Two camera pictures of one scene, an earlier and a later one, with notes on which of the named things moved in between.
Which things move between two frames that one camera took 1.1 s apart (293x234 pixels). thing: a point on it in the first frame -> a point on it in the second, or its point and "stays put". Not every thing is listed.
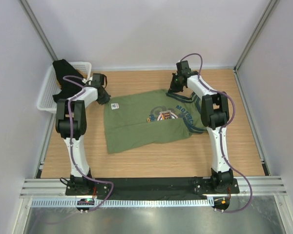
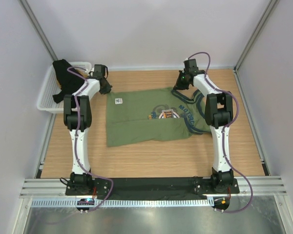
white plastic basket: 49,87 stays put
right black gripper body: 176,86 -> 180,83
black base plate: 153,187 stays put
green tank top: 139,119 stays put
